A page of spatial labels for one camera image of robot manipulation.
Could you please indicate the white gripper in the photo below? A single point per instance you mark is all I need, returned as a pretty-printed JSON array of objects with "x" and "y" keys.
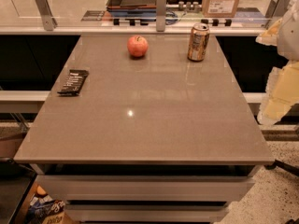
[{"x": 290, "y": 34}]

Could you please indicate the lower white drawer front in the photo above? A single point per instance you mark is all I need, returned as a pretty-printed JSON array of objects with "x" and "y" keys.
[{"x": 107, "y": 213}]

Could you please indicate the left metal glass bracket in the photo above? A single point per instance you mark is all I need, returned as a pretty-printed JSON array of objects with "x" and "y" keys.
[{"x": 49, "y": 23}]

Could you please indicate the black rxbar chocolate wrapper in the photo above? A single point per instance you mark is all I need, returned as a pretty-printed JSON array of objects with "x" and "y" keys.
[{"x": 74, "y": 82}]

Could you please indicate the upper white drawer front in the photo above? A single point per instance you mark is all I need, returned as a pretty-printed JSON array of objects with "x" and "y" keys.
[{"x": 137, "y": 188}]

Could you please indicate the stacked trays behind glass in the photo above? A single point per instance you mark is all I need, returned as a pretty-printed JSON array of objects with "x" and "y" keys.
[{"x": 144, "y": 9}]

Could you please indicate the gold soda can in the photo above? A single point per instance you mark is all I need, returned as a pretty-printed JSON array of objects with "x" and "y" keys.
[{"x": 198, "y": 42}]

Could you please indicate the cardboard box with label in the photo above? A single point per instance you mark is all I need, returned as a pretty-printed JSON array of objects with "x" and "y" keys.
[{"x": 219, "y": 8}]

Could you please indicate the right metal glass bracket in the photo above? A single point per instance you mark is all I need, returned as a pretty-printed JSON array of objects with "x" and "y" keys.
[{"x": 276, "y": 9}]

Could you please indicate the metal glass bracket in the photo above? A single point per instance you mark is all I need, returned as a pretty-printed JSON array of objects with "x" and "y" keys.
[
  {"x": 49, "y": 23},
  {"x": 276, "y": 9},
  {"x": 160, "y": 15}
]

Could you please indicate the red apple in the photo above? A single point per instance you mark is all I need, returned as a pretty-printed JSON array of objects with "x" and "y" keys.
[{"x": 137, "y": 45}]

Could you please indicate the middle metal glass bracket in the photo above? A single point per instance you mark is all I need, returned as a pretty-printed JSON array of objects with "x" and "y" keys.
[{"x": 160, "y": 15}]

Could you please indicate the white drawer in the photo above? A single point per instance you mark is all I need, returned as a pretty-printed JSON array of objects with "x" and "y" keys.
[
  {"x": 107, "y": 213},
  {"x": 137, "y": 188}
]

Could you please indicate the snack bag on floor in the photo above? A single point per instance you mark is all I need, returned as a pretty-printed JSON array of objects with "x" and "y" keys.
[{"x": 43, "y": 209}]

